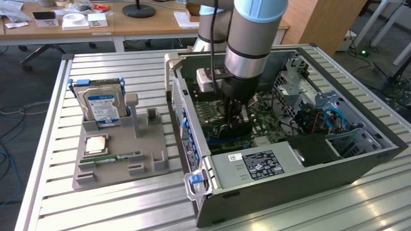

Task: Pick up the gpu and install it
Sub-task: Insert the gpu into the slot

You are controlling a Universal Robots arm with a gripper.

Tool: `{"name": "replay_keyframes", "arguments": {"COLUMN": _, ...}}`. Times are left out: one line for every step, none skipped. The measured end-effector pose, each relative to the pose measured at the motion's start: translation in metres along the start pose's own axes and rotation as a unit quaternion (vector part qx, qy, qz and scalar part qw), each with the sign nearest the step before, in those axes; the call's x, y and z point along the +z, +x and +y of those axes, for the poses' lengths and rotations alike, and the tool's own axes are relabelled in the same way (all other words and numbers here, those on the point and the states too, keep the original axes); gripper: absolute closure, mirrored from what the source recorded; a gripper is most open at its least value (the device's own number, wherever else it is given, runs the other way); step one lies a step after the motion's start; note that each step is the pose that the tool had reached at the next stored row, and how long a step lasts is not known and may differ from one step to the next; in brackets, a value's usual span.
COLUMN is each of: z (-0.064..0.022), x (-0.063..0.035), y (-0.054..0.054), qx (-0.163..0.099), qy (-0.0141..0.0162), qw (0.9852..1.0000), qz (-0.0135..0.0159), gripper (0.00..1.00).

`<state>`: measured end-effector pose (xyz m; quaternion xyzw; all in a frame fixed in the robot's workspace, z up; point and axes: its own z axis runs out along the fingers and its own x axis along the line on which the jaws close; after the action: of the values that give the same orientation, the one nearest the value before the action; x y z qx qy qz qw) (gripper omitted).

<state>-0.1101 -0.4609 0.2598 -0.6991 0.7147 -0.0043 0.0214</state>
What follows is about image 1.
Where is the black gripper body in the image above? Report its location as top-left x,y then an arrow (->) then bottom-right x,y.
220,76 -> 260,105

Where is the green motherboard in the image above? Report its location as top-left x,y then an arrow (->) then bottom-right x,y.
188,79 -> 290,154

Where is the long PCIe expansion slot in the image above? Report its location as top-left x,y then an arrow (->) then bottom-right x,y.
207,136 -> 241,145

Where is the metal disk bay cage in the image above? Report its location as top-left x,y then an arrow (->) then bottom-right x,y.
272,69 -> 324,121

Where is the black power connector cluster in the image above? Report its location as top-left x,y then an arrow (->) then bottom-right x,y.
294,109 -> 319,135

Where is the grey power supply unit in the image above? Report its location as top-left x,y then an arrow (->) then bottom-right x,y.
200,141 -> 306,194

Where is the white paper stack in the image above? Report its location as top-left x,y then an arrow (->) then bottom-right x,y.
172,11 -> 200,29

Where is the dark grey PC case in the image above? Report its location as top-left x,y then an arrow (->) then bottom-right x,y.
164,47 -> 411,228

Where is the grey parts rack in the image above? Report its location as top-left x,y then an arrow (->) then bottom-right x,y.
72,92 -> 171,191

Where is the white power box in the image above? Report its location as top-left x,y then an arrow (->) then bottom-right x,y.
343,30 -> 358,52

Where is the wooden desk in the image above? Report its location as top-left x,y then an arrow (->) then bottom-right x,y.
113,0 -> 291,52
0,0 -> 116,46

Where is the hard disk blue carrier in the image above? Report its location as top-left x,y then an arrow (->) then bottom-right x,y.
68,76 -> 127,128

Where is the green RAM stick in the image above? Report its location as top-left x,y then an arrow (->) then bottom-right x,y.
80,151 -> 141,164

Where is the silver CPU chip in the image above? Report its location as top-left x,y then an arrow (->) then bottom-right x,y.
84,136 -> 108,154

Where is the black round lamp base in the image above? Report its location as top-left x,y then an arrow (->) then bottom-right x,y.
121,0 -> 157,18

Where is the plain white box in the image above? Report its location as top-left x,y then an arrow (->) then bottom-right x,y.
87,13 -> 108,28

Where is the flat white box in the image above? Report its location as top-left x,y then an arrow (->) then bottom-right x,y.
60,21 -> 91,31

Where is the white tape roll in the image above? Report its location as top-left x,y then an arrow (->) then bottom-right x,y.
63,13 -> 84,25

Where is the white box black top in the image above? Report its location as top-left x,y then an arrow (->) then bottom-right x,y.
32,11 -> 59,28

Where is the clear plastic bag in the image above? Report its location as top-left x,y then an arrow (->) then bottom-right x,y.
0,1 -> 32,22

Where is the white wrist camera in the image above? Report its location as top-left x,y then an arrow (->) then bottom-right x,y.
195,68 -> 223,93

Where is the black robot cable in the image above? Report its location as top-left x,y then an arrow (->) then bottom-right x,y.
208,0 -> 233,91

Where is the blue wire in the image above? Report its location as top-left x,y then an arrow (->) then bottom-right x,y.
323,108 -> 350,134

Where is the grey case handle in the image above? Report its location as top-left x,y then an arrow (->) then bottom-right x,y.
183,167 -> 213,201

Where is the metal drive bracket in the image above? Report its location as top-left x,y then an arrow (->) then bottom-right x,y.
326,127 -> 384,158

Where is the white table frame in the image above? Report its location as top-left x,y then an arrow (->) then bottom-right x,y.
351,0 -> 411,66

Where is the black caster leg frame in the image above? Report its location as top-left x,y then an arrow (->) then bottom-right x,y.
17,42 -> 99,71

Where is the blue floor cable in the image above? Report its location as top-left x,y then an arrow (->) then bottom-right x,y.
0,115 -> 25,208

